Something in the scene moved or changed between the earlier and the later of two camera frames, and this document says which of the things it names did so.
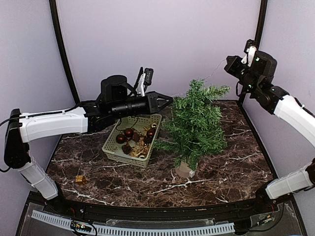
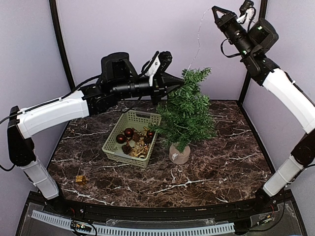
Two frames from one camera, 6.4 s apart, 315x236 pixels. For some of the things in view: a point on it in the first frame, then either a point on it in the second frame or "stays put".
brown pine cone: x=126 y=149 stays put
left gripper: x=153 y=103 → x=162 y=80
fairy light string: x=207 y=76 → x=198 y=38
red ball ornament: x=150 y=133 stays put
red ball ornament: x=121 y=138 stays put
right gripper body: x=233 y=69 → x=229 y=31
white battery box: x=191 y=173 → x=174 y=156
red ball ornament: x=129 y=132 stays put
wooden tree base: x=183 y=170 → x=182 y=157
